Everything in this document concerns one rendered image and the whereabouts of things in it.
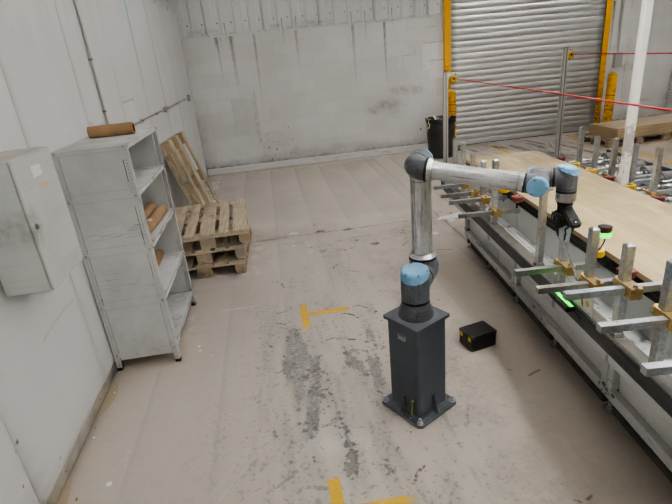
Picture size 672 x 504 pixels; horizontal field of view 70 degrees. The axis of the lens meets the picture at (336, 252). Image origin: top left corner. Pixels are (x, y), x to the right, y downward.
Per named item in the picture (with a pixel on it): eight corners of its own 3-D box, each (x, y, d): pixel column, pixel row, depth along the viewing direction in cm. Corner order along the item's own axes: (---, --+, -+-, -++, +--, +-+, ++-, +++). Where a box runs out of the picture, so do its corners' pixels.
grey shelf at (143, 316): (117, 371, 341) (48, 153, 283) (145, 310, 424) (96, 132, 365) (181, 361, 346) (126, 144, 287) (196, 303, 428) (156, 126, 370)
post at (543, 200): (536, 267, 277) (542, 191, 260) (532, 263, 281) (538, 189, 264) (544, 266, 277) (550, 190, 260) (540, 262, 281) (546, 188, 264)
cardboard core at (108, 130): (85, 127, 328) (130, 122, 331) (89, 126, 335) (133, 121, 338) (88, 139, 331) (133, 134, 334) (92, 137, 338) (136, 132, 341)
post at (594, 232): (582, 321, 233) (593, 228, 214) (578, 318, 236) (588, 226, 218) (589, 321, 233) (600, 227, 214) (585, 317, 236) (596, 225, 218)
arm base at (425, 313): (416, 327, 248) (416, 310, 244) (391, 314, 262) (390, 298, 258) (441, 313, 258) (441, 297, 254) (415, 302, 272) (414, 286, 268)
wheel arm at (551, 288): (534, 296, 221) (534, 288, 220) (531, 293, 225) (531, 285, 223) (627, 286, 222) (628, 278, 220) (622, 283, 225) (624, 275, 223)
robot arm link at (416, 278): (397, 303, 253) (396, 272, 246) (406, 288, 267) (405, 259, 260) (426, 306, 247) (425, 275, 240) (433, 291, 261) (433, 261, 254)
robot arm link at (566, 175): (556, 162, 224) (579, 162, 220) (553, 188, 229) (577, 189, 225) (555, 167, 216) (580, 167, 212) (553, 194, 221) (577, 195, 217)
